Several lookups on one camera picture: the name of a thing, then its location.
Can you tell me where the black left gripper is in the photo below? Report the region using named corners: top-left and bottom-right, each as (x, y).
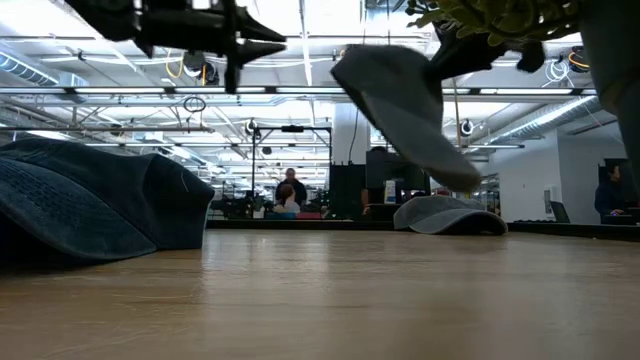
top-left (132, 0), bottom-right (289, 95)

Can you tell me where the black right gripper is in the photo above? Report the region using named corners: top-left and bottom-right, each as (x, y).
top-left (430, 37), bottom-right (546, 81)

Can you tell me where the grey baseball cap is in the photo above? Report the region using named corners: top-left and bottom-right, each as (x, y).
top-left (329, 43), bottom-right (483, 193)
top-left (392, 194), bottom-right (509, 236)

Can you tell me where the blue denim baseball cap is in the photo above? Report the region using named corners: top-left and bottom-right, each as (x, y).
top-left (0, 137), bottom-right (217, 267)

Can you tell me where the person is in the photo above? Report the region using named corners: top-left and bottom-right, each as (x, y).
top-left (593, 164), bottom-right (632, 225)
top-left (274, 167), bottom-right (309, 211)
top-left (272, 183), bottom-right (302, 217)

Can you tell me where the artificial green potted plant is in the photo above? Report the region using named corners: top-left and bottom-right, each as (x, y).
top-left (404, 0), bottom-right (640, 201)

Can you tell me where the black monitor cabinet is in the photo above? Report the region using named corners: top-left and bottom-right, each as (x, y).
top-left (328, 151), bottom-right (432, 222)

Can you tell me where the dark laptop screen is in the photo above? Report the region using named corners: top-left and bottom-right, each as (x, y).
top-left (548, 200), bottom-right (572, 224)

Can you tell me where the black hanging cable loop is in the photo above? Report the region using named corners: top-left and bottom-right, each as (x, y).
top-left (182, 95), bottom-right (208, 114)

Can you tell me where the silver ventilation duct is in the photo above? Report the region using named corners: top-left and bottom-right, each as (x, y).
top-left (492, 95), bottom-right (599, 147)

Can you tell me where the black metal rig frame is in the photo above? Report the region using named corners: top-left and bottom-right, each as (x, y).
top-left (251, 124), bottom-right (334, 221)

